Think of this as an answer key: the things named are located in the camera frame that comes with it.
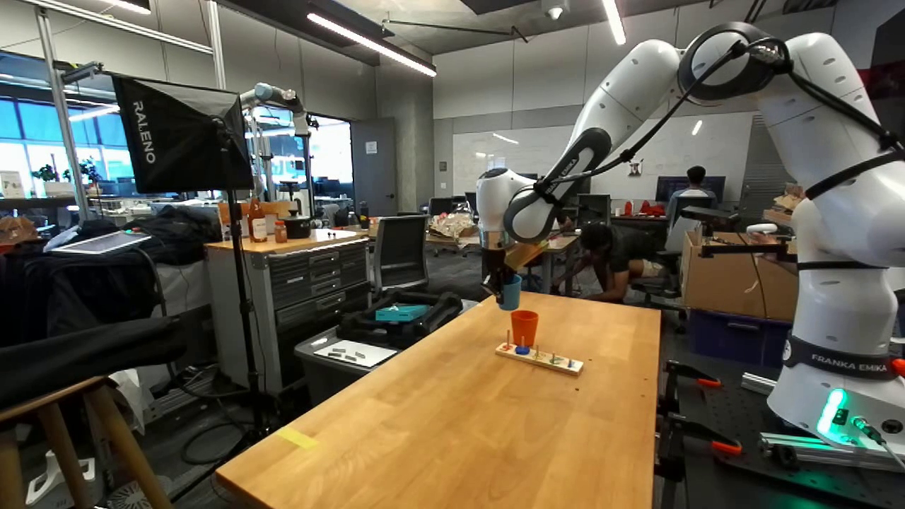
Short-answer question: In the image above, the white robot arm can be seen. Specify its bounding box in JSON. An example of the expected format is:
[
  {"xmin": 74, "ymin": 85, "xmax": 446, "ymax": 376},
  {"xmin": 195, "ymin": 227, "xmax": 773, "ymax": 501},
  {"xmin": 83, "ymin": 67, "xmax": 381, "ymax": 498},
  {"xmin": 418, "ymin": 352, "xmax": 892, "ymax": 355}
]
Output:
[{"xmin": 476, "ymin": 23, "xmax": 905, "ymax": 453}]

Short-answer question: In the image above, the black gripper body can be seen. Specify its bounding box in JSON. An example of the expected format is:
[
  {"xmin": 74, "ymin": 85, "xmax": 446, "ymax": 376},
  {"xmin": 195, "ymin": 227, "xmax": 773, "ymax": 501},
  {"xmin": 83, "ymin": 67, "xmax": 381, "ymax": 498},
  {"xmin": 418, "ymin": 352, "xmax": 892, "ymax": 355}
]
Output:
[{"xmin": 480, "ymin": 249, "xmax": 514, "ymax": 296}]

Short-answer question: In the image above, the cardboard box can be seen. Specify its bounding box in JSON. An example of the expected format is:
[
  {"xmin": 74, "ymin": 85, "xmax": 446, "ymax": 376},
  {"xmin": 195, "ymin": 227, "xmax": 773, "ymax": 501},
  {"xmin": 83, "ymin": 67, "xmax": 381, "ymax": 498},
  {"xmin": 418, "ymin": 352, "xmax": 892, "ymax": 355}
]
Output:
[{"xmin": 682, "ymin": 232, "xmax": 798, "ymax": 323}]

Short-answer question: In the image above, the grey plastic case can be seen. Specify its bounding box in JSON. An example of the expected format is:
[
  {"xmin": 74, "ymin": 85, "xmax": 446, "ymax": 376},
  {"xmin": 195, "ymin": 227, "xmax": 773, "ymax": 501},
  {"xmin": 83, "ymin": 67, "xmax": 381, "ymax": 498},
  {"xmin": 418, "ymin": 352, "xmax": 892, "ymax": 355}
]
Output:
[{"xmin": 294, "ymin": 328, "xmax": 395, "ymax": 405}]

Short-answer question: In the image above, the black orange clamp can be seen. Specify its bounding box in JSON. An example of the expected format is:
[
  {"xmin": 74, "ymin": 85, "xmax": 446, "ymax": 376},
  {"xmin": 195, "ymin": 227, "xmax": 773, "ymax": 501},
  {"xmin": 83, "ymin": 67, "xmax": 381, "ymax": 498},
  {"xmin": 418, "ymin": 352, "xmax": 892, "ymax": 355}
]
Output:
[{"xmin": 653, "ymin": 358, "xmax": 745, "ymax": 509}]

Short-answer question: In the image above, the grey tool cabinet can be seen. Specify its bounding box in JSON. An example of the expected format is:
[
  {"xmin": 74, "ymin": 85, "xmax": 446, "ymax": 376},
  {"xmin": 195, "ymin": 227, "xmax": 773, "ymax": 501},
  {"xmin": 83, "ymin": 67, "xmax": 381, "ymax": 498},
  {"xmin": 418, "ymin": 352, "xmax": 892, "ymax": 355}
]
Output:
[{"xmin": 204, "ymin": 228, "xmax": 371, "ymax": 395}]

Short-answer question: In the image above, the light blue cup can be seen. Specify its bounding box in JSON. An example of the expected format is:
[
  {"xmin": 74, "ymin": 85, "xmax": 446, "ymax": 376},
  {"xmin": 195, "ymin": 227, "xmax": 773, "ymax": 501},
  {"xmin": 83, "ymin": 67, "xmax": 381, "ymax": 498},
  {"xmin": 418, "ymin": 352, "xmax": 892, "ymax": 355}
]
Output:
[{"xmin": 497, "ymin": 275, "xmax": 524, "ymax": 311}]

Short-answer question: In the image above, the wooden stool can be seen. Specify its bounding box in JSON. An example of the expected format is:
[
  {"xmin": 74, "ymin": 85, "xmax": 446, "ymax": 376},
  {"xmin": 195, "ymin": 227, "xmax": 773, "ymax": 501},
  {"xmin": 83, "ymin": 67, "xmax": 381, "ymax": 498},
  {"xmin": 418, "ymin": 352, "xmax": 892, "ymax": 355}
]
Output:
[{"xmin": 0, "ymin": 376, "xmax": 173, "ymax": 509}]

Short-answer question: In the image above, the black bag teal item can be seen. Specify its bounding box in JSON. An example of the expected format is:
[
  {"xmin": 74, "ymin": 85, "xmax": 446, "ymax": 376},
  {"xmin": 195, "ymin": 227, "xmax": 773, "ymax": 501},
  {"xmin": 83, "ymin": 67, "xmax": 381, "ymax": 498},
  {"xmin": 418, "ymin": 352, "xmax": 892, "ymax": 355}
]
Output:
[{"xmin": 336, "ymin": 292, "xmax": 463, "ymax": 350}]

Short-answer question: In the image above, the seated person dark shirt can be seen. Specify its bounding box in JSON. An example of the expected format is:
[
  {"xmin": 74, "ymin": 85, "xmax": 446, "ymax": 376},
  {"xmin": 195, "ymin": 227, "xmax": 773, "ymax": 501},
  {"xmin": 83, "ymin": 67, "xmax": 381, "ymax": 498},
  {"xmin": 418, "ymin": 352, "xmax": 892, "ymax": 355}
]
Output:
[{"xmin": 566, "ymin": 219, "xmax": 665, "ymax": 301}]

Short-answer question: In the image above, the black softbox light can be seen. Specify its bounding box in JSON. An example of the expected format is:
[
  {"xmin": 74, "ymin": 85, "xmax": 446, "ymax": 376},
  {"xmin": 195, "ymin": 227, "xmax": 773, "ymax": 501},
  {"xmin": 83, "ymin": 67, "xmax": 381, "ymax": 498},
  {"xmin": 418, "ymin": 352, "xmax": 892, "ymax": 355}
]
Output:
[{"xmin": 111, "ymin": 74, "xmax": 251, "ymax": 191}]

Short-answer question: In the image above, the orange cup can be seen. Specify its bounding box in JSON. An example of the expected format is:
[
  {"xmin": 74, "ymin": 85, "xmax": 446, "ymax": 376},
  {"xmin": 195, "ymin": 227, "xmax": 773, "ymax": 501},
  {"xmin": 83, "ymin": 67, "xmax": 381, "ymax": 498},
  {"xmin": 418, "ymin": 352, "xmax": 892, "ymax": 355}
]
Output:
[{"xmin": 513, "ymin": 311, "xmax": 538, "ymax": 352}]

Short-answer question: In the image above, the seated person white shirt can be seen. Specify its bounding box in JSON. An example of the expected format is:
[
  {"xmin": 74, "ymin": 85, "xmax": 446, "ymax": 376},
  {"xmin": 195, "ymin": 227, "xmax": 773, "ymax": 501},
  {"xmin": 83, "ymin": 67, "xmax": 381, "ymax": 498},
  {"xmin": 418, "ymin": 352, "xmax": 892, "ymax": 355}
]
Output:
[{"xmin": 665, "ymin": 167, "xmax": 716, "ymax": 251}]

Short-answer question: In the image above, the blue storage bin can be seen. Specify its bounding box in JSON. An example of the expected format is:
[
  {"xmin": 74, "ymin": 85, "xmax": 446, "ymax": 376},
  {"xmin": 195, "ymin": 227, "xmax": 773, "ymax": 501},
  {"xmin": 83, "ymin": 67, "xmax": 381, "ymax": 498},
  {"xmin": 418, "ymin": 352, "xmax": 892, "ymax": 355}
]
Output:
[{"xmin": 688, "ymin": 311, "xmax": 788, "ymax": 366}]

